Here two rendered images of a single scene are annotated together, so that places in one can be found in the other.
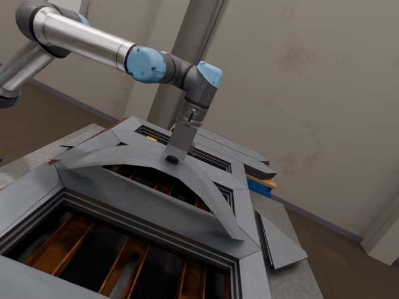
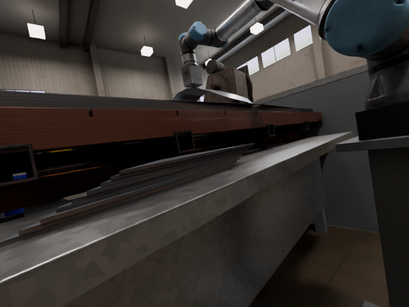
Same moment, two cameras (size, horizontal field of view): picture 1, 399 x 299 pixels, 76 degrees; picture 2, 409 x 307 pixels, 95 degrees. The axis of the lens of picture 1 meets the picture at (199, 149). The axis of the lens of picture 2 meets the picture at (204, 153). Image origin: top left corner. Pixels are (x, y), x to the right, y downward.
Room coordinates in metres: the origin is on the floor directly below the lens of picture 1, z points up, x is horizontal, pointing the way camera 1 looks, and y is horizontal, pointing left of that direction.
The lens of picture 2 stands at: (1.40, 0.84, 0.73)
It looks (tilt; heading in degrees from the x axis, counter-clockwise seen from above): 2 degrees down; 229
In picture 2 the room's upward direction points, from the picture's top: 10 degrees counter-clockwise
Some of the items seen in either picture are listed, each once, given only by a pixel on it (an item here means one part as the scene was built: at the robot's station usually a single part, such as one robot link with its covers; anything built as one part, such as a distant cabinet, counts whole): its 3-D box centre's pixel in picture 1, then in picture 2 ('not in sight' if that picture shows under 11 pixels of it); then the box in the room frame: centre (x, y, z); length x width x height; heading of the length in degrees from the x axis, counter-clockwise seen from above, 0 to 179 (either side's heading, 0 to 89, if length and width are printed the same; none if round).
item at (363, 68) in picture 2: not in sight; (288, 99); (-0.39, 0.07, 1.03); 1.30 x 0.60 x 0.04; 93
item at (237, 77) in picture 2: not in sight; (232, 112); (-2.96, -2.66, 1.57); 1.59 x 1.42 x 3.13; 88
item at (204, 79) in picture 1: (203, 84); (187, 45); (0.73, 0.06, 1.28); 0.09 x 0.08 x 0.11; 79
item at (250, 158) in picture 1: (222, 149); not in sight; (1.76, -0.15, 0.82); 0.80 x 0.40 x 0.06; 93
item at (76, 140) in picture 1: (90, 142); (165, 171); (1.25, 0.55, 0.70); 0.39 x 0.12 x 0.04; 3
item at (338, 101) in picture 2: not in sight; (285, 159); (-0.11, 0.09, 0.50); 1.30 x 0.04 x 1.01; 93
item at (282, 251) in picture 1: (281, 241); not in sight; (1.01, -0.51, 0.77); 0.45 x 0.20 x 0.04; 3
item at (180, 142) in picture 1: (186, 136); (190, 76); (0.72, 0.05, 1.12); 0.10 x 0.09 x 0.16; 95
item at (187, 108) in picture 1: (193, 111); (189, 61); (0.72, 0.06, 1.20); 0.08 x 0.08 x 0.05
